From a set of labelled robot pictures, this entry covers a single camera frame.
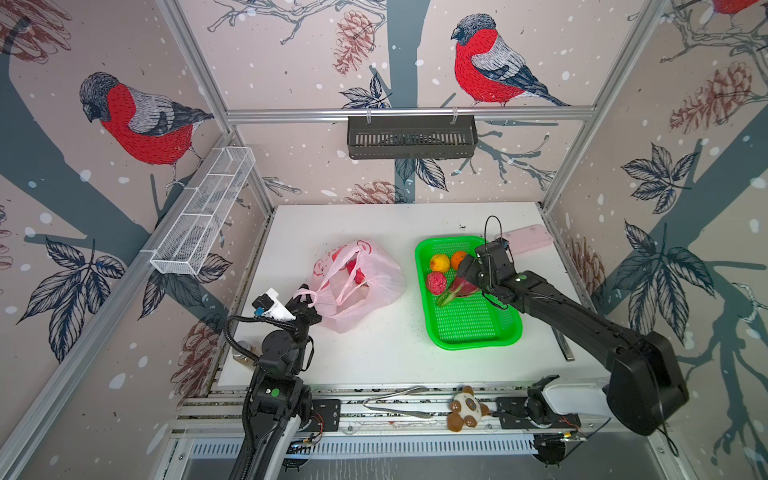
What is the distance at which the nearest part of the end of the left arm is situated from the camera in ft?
1.83

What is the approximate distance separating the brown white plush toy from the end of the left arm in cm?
39

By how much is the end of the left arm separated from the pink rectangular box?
0.77 m

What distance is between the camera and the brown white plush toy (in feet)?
2.38

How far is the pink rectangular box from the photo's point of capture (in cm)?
109

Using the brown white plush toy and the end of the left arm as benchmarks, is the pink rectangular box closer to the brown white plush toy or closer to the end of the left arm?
the brown white plush toy

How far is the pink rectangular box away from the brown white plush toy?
55 centimetres
